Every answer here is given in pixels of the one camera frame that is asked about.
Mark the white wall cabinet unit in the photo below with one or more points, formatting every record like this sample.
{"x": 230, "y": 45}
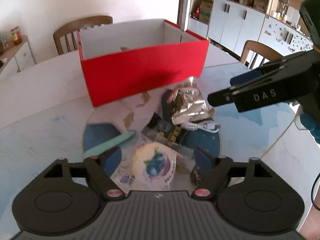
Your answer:
{"x": 235, "y": 17}

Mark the white desktop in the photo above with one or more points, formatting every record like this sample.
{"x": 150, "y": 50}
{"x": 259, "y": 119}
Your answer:
{"x": 37, "y": 92}

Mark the silver foil snack bag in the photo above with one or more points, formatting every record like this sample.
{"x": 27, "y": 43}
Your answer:
{"x": 190, "y": 102}

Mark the white sideboard cabinet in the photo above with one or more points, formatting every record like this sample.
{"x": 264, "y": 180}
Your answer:
{"x": 20, "y": 57}

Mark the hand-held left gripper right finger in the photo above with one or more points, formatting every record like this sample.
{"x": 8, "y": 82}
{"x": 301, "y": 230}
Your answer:
{"x": 203, "y": 161}

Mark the brown cardboard carton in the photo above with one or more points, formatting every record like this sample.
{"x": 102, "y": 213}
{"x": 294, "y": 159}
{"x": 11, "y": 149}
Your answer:
{"x": 205, "y": 12}

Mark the red cardboard box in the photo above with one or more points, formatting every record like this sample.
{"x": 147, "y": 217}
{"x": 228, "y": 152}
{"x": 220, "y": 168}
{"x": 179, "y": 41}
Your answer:
{"x": 140, "y": 72}

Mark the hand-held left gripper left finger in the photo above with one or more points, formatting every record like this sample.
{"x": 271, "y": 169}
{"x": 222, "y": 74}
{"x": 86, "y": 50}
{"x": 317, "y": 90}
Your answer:
{"x": 112, "y": 160}

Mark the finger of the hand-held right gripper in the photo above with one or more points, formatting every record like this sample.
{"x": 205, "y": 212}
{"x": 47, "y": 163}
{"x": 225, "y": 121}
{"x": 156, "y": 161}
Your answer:
{"x": 247, "y": 78}
{"x": 220, "y": 98}

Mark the sauce bottle with red cap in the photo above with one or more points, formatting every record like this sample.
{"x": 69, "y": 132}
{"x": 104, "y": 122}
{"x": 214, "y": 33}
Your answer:
{"x": 16, "y": 36}

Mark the blueberry bread packet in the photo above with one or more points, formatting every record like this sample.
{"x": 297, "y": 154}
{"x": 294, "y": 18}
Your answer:
{"x": 152, "y": 165}

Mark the black sachet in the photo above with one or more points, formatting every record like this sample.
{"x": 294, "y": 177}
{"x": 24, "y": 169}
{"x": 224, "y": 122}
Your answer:
{"x": 167, "y": 132}

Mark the brown door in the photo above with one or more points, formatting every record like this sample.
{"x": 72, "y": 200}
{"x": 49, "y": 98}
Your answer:
{"x": 184, "y": 5}

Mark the red bag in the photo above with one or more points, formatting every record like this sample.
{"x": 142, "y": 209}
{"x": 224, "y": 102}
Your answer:
{"x": 195, "y": 12}

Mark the wooden slat-back chair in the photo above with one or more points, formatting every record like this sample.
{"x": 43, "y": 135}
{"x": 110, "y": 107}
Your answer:
{"x": 82, "y": 23}
{"x": 260, "y": 47}

